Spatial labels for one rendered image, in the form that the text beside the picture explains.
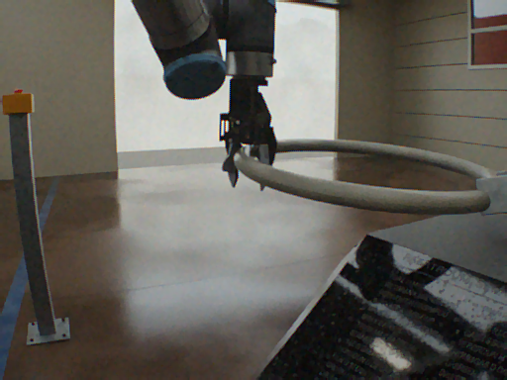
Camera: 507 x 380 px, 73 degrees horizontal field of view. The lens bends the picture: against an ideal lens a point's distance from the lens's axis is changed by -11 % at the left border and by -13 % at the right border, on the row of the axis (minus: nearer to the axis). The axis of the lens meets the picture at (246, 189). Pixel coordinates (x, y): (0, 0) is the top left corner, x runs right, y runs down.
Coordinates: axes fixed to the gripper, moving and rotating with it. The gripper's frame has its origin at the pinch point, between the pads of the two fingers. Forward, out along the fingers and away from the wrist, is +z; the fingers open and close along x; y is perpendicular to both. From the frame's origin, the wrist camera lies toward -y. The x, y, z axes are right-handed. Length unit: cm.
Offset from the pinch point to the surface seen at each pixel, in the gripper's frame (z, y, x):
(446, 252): 1.0, 19.9, 35.2
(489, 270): 0.5, 25.1, 40.0
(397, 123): 45, -843, 54
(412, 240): 1.4, 15.9, 30.8
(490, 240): 0.9, 12.9, 43.1
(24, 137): 1, -32, -108
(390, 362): 11.0, 31.9, 29.6
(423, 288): 4.1, 25.0, 32.3
